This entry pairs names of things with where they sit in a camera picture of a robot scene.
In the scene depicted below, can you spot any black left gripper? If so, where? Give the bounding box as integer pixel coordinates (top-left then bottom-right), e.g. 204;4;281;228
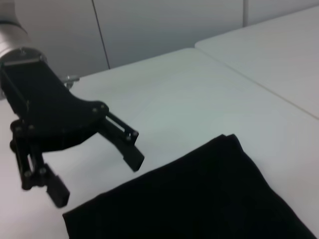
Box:
0;59;110;209

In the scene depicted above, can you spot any black shirt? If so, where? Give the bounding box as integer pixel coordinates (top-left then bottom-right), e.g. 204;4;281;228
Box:
62;133;317;239

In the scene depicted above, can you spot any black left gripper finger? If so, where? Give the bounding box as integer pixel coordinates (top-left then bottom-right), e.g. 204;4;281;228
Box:
98;113;146;173

